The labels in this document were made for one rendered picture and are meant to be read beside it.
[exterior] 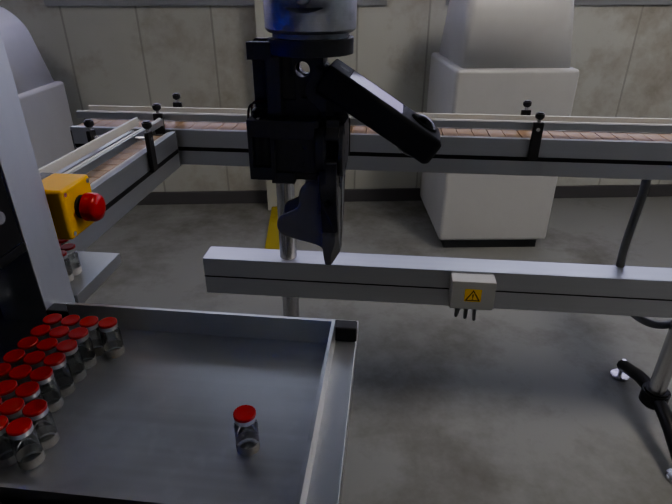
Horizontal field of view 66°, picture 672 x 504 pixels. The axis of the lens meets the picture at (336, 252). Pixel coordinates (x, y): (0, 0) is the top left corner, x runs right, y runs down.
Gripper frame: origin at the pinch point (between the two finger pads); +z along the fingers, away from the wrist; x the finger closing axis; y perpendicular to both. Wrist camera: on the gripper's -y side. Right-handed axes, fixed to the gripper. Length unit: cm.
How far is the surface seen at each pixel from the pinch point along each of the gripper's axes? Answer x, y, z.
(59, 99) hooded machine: -216, 168, 32
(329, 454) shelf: 11.5, -0.6, 15.5
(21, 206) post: -7.0, 38.1, -0.4
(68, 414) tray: 9.5, 26.5, 15.3
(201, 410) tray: 7.5, 13.2, 15.3
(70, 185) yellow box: -16.4, 37.7, 0.5
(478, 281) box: -80, -31, 49
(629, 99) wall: -293, -148, 40
